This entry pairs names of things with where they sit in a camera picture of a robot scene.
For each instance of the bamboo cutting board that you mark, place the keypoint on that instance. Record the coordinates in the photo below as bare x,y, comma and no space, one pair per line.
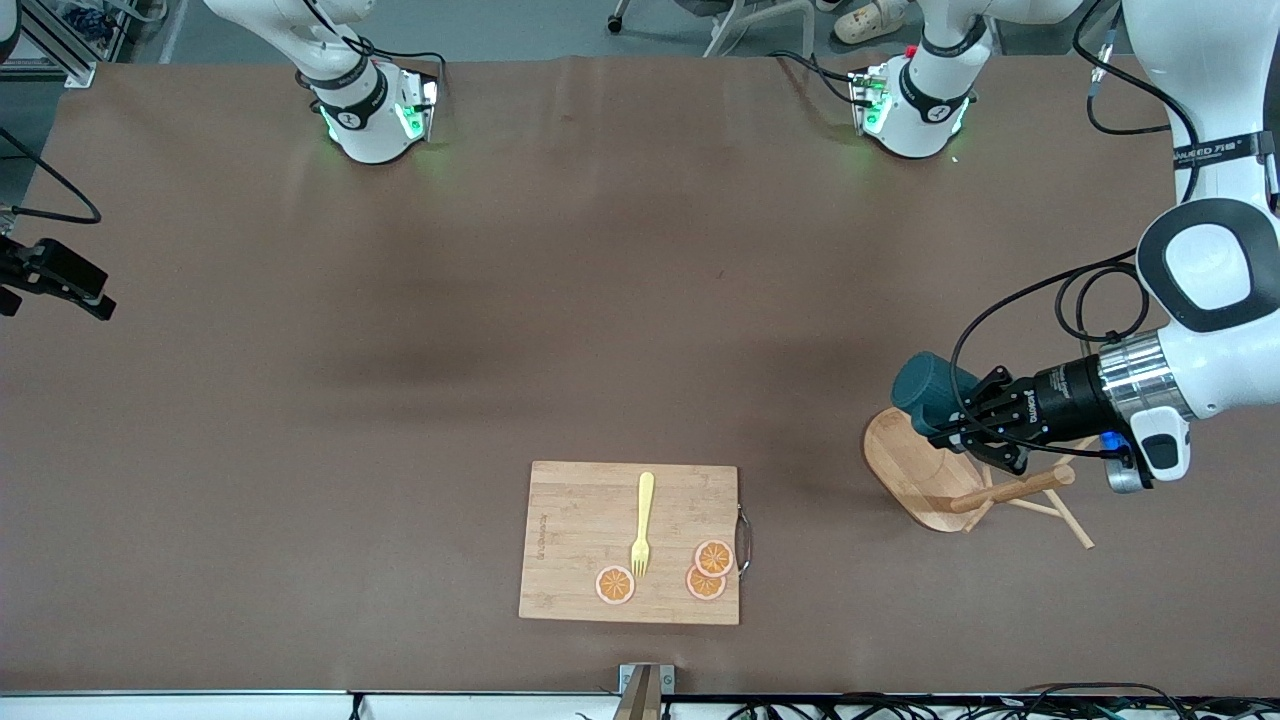
580,540

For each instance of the orange slice toy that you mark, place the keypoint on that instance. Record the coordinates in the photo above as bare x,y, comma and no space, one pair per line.
702,588
714,557
615,585

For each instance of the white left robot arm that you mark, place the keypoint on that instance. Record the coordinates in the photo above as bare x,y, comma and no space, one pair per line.
1210,270

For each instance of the yellow plastic fork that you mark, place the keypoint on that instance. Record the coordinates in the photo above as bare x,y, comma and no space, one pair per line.
645,500

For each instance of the aluminium frame post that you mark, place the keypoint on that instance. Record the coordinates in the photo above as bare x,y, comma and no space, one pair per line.
75,72

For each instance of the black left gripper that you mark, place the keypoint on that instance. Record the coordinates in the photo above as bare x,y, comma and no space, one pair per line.
1050,398

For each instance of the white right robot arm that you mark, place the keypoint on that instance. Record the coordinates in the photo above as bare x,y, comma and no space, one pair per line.
365,130

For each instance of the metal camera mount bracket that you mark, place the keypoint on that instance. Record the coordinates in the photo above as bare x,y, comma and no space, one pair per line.
645,690

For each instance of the dark teal mug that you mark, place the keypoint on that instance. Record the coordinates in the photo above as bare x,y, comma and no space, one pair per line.
925,390

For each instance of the grey chair base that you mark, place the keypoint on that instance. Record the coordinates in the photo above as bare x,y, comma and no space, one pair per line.
718,35

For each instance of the beige slipper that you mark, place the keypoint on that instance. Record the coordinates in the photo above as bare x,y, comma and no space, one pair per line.
870,22

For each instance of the wooden mug tree rack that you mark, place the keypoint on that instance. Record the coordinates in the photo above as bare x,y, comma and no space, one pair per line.
905,470

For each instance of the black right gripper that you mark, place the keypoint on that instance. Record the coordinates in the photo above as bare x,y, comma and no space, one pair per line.
40,266

